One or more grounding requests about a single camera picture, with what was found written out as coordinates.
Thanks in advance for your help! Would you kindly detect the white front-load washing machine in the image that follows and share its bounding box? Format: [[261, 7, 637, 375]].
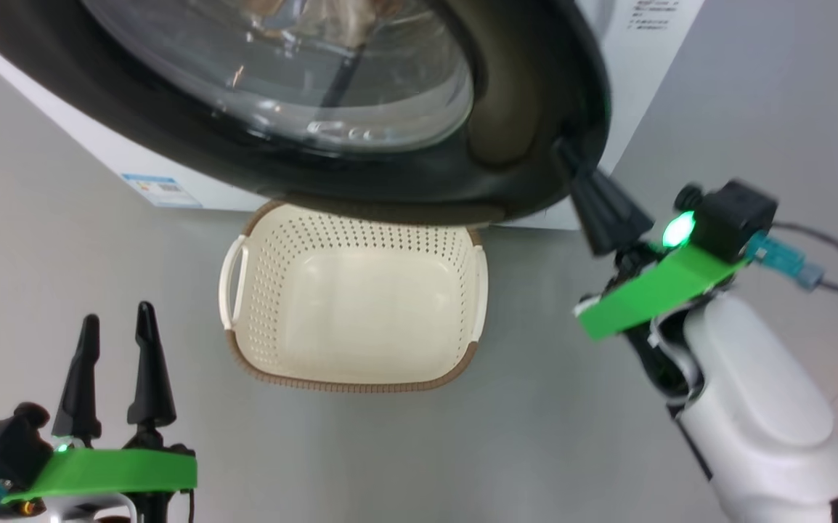
[[0, 0, 707, 232]]

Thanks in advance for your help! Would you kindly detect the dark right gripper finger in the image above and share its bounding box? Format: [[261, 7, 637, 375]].
[[556, 138, 619, 255], [585, 171, 654, 248]]

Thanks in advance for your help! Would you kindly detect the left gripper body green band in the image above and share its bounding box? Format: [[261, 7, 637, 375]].
[[1, 429, 198, 502]]

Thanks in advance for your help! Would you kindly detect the blue white energy label sticker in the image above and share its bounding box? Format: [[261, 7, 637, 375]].
[[120, 173, 202, 210]]

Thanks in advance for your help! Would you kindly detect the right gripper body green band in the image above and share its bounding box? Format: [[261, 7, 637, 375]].
[[573, 211, 748, 341]]

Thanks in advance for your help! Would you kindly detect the black round glass washer door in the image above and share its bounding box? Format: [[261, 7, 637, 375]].
[[0, 0, 612, 226]]

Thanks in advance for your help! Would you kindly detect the cream perforated laundry basket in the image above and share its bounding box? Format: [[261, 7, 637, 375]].
[[218, 201, 489, 394]]

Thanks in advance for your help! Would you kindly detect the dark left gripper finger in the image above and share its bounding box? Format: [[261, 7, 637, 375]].
[[126, 301, 177, 429], [52, 314, 102, 444]]

